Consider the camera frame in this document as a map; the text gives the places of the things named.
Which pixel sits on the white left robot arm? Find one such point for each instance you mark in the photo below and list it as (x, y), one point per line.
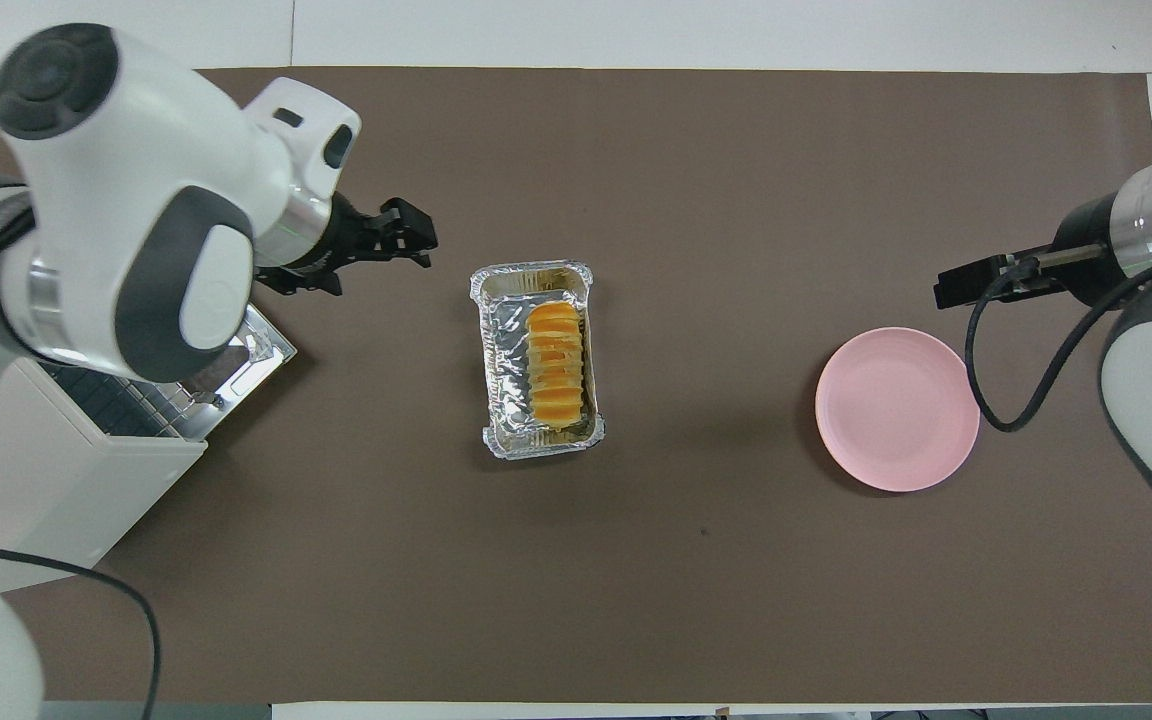
(116, 170)

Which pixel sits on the brown table mat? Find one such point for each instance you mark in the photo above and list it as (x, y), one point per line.
(696, 580)

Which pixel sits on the cream white toaster oven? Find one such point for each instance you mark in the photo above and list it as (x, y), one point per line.
(56, 490)

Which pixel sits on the pink round plate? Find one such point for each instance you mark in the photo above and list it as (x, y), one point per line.
(896, 410)

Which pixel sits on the glass oven door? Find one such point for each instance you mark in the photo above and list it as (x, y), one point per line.
(261, 350)

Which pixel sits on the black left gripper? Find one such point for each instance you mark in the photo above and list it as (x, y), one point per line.
(336, 245)

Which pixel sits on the aluminium foil tray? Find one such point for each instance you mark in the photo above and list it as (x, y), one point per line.
(506, 380)

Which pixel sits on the sliced orange bread loaf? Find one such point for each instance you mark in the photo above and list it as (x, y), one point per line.
(556, 365)

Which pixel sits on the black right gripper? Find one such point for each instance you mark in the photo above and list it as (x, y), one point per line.
(1086, 250)

